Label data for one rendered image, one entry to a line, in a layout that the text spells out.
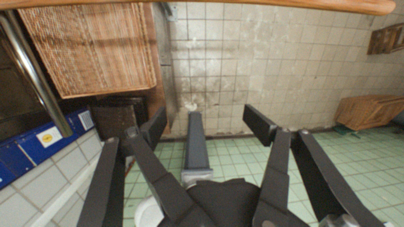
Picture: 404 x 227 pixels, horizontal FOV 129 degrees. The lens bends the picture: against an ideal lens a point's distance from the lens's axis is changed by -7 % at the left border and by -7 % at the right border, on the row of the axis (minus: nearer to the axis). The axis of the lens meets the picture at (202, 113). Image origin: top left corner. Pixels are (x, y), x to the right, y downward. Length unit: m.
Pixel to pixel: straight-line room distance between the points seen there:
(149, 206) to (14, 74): 0.84
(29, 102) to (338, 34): 2.90
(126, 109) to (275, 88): 1.78
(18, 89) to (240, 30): 1.72
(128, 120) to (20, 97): 0.45
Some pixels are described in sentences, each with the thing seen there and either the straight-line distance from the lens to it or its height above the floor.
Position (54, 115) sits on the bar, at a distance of 0.54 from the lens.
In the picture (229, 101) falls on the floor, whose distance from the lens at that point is 1.64.
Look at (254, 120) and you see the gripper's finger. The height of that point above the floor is 1.36.
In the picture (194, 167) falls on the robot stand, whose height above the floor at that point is 0.96.
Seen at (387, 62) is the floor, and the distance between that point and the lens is 3.33.
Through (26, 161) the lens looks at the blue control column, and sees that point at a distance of 0.93.
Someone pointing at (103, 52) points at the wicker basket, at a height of 0.59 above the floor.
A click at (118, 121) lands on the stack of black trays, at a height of 0.80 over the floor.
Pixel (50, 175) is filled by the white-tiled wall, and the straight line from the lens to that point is 1.04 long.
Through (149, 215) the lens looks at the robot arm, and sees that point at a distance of 0.71.
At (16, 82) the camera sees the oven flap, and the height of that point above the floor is 0.97.
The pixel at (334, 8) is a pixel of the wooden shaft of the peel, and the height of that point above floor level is 1.20.
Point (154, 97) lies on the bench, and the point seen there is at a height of 0.58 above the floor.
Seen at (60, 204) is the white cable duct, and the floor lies 1.12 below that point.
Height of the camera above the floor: 1.49
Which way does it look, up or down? 66 degrees down
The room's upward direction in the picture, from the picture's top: 169 degrees clockwise
